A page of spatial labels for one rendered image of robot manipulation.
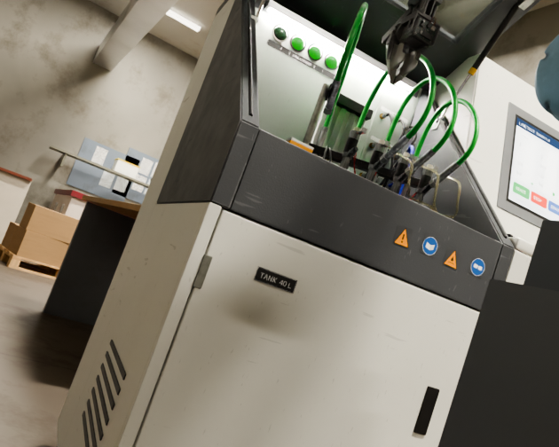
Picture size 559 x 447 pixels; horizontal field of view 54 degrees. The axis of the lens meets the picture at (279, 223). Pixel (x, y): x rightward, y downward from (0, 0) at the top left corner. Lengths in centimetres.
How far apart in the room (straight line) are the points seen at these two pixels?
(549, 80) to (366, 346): 61
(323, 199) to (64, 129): 953
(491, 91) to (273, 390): 112
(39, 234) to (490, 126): 473
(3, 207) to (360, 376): 670
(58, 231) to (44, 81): 513
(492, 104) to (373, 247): 79
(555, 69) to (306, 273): 54
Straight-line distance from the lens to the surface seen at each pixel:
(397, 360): 118
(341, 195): 107
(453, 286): 123
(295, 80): 166
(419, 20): 135
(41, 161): 1038
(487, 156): 167
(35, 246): 576
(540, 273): 80
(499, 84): 182
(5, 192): 754
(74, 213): 760
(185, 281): 97
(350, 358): 112
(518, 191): 173
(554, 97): 77
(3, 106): 1044
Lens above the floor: 69
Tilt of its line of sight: 6 degrees up
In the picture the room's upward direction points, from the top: 20 degrees clockwise
